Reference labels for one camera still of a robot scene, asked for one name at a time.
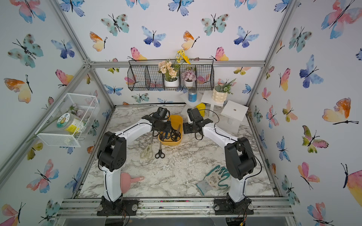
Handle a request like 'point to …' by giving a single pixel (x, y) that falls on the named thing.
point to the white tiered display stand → (231, 111)
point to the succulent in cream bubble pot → (219, 92)
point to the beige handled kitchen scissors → (148, 152)
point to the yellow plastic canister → (201, 106)
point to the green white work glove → (211, 181)
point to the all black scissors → (178, 128)
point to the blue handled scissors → (166, 135)
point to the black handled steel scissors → (175, 135)
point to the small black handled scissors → (160, 154)
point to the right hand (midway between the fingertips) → (188, 125)
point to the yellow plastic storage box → (176, 121)
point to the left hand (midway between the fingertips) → (171, 125)
